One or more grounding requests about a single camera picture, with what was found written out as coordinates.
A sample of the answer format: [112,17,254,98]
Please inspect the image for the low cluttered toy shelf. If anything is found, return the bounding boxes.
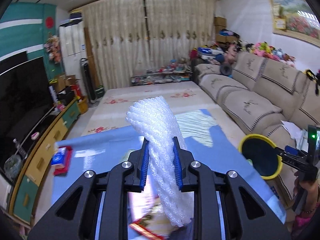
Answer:
[130,68,193,86]

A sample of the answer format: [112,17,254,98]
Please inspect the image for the white standing air conditioner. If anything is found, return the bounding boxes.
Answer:
[59,20,87,95]

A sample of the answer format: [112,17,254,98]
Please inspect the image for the black tower fan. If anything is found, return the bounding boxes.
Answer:
[80,58,97,105]

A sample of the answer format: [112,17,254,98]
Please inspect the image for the yellow green TV cabinet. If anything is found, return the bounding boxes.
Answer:
[8,99,80,225]

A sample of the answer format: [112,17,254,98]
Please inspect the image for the black curved television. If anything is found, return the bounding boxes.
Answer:
[1,57,53,168]

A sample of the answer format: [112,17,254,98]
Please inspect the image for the red tray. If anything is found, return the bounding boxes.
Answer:
[51,146,72,176]

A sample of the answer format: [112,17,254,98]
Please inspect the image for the beige patterned curtains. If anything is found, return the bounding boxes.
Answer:
[81,0,216,89]

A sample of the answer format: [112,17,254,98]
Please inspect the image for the yellow rimmed black trash bin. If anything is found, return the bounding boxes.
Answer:
[238,134,283,180]

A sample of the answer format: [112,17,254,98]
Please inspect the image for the blue tissue pack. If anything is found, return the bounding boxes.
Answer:
[51,147,68,168]

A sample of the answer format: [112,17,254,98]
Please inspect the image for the red snack wrapper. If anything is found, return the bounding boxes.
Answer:
[129,198,177,239]

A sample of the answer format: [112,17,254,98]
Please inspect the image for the beige sofa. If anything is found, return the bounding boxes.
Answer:
[194,51,320,203]

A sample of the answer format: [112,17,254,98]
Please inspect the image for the pile of plush toys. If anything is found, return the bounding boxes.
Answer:
[189,29,296,81]

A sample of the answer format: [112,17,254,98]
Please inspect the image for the clear plastic water bottle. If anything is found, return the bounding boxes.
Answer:
[13,139,27,159]

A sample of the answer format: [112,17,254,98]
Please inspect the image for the framed flower painting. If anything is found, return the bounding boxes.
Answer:
[269,0,319,47]

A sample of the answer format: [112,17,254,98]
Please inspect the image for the blue tablecloth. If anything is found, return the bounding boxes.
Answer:
[51,109,286,222]

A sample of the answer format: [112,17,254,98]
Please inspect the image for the white foam packing sheet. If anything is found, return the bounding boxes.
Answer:
[126,96,194,227]

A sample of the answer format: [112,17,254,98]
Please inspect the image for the person's right hand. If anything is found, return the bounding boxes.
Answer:
[293,171,319,218]

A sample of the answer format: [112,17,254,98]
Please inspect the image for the glass ashtray bowl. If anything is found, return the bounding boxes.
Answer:
[4,154,22,180]

